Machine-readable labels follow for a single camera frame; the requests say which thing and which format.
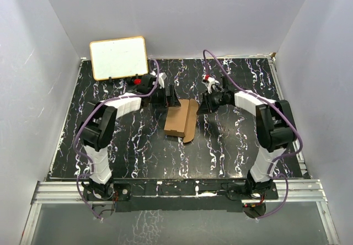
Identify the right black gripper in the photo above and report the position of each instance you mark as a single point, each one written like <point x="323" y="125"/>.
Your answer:
<point x="206" y="107"/>

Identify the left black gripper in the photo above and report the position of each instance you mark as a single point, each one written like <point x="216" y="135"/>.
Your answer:
<point x="171" y="101"/>

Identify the brown cardboard box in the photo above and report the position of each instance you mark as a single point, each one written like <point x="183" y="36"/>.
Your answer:
<point x="181" y="121"/>

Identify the red black stamp toy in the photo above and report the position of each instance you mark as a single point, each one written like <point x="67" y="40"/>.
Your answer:
<point x="135" y="80"/>

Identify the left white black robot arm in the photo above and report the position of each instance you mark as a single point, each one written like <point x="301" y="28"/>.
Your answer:
<point x="96" y="131"/>

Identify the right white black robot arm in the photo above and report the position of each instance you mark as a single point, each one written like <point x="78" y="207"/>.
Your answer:
<point x="274" y="127"/>

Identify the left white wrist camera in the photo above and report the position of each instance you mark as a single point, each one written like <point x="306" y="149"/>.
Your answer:
<point x="161" y="80"/>

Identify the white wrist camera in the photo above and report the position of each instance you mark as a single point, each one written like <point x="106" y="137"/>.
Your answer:
<point x="210" y="83"/>
<point x="161" y="80"/>

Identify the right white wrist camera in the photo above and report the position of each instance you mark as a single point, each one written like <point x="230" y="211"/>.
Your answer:
<point x="210" y="83"/>

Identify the white board orange frame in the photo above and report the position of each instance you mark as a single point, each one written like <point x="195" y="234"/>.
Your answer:
<point x="118" y="58"/>

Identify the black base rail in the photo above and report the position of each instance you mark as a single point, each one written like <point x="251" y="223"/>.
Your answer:
<point x="128" y="195"/>

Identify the aluminium frame rail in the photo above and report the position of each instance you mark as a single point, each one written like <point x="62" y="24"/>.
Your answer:
<point x="300" y="215"/>

